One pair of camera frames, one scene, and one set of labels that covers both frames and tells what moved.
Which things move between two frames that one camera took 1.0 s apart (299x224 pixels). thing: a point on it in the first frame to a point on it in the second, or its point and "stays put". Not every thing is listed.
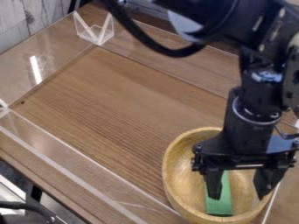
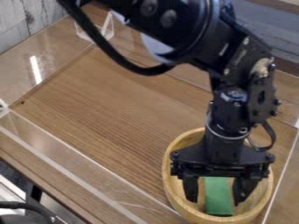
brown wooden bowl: (186, 186) stays put
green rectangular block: (221, 207) stays put
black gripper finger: (213, 180) to (191, 183)
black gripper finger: (266, 178) to (243, 186)
